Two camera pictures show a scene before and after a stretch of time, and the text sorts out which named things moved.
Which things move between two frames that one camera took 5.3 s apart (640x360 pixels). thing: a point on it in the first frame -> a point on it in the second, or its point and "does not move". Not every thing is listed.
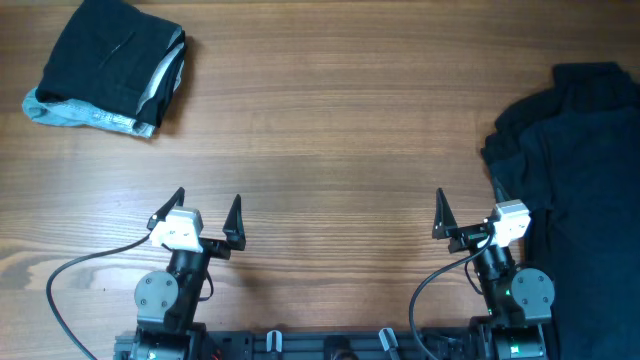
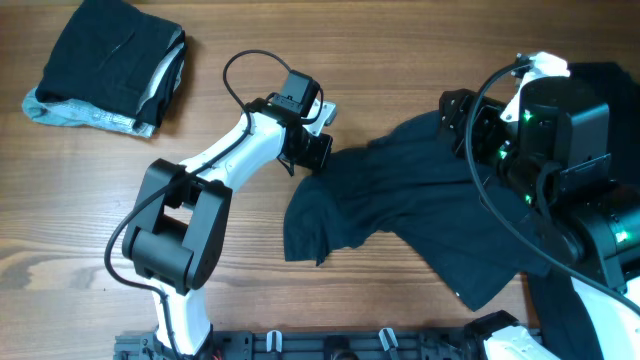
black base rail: (332, 344) does not move
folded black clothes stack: (110, 54) does not move
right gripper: (473, 238) -> (455, 114)
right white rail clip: (387, 338) does not move
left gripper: (234, 229) -> (318, 154)
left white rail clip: (269, 340) does not move
